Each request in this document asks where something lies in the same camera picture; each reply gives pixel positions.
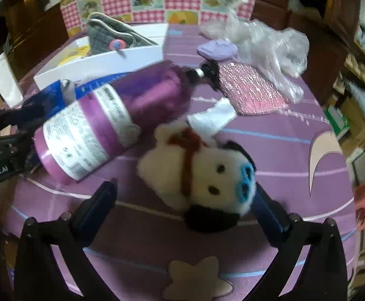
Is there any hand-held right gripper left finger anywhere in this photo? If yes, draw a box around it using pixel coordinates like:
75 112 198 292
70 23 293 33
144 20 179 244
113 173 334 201
13 179 118 301

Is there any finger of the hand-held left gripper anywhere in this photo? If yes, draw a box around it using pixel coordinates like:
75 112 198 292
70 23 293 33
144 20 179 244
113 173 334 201
13 125 43 177
0 74 122 123

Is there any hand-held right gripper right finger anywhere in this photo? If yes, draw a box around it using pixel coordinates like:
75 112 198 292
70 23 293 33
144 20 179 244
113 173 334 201
253 185 349 301

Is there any white cardboard box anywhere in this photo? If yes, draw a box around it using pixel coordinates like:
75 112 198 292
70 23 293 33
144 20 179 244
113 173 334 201
33 23 169 90

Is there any white and black plush toy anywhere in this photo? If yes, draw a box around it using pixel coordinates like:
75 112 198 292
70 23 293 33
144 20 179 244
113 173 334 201
137 122 258 234

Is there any purple pump bottle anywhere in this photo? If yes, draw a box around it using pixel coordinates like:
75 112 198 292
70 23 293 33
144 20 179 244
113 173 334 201
32 59 222 184

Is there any pink glitter sponge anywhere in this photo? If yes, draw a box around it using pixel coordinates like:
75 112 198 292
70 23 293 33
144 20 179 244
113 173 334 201
218 62 291 115

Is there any yellow cloth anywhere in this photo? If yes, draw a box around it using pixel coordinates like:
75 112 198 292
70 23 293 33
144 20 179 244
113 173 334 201
59 45 90 66

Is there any white paper bag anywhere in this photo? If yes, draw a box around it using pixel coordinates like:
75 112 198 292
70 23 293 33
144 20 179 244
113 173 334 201
0 53 23 107

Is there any dark wooden cabinet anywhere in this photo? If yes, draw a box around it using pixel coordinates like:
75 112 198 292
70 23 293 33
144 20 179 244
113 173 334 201
0 0 70 82

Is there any grey plaid slipper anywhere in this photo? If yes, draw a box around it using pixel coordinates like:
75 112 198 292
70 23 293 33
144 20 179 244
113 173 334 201
86 12 159 54

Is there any white paper tag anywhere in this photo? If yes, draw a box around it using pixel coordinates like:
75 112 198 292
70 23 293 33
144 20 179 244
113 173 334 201
187 97 237 138

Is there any green box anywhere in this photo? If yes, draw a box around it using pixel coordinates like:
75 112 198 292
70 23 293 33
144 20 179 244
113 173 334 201
323 105 350 138

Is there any cluttered storage shelf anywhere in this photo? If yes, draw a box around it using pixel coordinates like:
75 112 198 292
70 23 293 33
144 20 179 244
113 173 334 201
333 0 365 164

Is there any clear plastic bag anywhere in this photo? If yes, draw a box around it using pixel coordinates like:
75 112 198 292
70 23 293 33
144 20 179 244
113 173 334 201
199 6 310 104

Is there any lilac pouch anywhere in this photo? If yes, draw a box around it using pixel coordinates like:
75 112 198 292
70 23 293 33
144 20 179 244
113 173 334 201
197 38 238 61

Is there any brown wooden cabinet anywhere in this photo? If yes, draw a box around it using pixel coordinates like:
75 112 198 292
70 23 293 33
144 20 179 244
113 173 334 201
254 0 358 101

